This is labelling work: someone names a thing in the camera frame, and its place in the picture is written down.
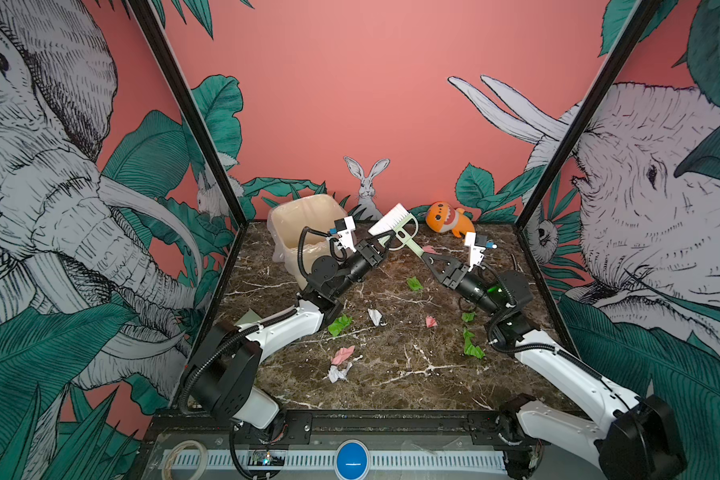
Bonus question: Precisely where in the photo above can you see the green hand brush white bristles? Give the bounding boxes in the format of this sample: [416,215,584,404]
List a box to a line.
[368,203,424,258]

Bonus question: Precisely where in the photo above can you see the long green paper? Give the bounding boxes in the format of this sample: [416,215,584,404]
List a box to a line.
[463,328,485,359]

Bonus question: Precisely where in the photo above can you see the beige bin with plastic liner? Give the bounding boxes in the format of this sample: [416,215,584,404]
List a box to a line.
[267,193,355,290]

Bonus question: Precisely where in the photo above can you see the green plastic dustpan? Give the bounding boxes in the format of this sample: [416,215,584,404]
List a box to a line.
[235,309,262,329]

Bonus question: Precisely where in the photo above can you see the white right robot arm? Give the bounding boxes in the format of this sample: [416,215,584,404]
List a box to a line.
[421,252,687,479]

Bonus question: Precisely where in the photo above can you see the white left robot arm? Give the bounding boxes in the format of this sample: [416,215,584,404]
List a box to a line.
[176,227,395,430]

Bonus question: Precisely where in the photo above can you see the white paper scrap centre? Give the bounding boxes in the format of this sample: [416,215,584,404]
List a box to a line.
[367,309,383,327]

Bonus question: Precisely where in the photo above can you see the green crumpled paper left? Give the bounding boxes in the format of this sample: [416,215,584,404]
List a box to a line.
[327,314,353,337]

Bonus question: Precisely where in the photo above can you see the pink paper scrap front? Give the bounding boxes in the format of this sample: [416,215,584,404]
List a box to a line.
[331,345,355,366]

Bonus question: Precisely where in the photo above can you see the white crumpled paper front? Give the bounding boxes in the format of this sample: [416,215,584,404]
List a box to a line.
[328,363,353,383]

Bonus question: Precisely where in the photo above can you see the clear tape roll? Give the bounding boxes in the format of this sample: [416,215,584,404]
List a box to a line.
[159,440,210,480]

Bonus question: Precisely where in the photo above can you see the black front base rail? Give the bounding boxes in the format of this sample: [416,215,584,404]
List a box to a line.
[137,409,541,448]

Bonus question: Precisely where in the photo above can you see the white slotted cable duct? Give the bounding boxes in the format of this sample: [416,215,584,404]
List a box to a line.
[158,448,508,476]

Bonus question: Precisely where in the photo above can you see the black right corner frame post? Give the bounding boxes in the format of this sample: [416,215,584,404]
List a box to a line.
[514,0,662,230]

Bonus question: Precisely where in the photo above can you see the black corner frame post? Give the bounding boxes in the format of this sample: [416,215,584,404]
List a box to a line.
[514,0,662,230]
[127,0,248,227]

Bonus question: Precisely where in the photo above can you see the black left corner frame post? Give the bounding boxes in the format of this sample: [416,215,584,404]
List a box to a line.
[127,0,248,227]

